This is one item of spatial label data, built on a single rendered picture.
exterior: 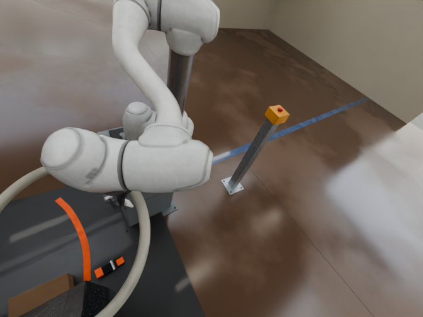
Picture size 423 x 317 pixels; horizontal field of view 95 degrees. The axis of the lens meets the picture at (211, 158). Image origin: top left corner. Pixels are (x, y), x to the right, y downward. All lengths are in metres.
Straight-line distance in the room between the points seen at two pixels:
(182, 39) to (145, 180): 0.54
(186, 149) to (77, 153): 0.17
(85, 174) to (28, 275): 1.66
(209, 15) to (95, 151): 0.56
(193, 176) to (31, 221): 1.88
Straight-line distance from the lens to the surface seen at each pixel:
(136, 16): 0.70
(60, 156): 0.38
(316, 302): 2.29
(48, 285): 1.82
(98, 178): 0.39
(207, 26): 0.76
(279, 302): 2.09
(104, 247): 1.90
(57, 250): 1.99
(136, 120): 1.11
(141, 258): 0.62
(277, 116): 1.48
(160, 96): 0.47
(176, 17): 0.75
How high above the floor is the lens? 1.82
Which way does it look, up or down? 49 degrees down
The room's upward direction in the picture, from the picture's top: 21 degrees clockwise
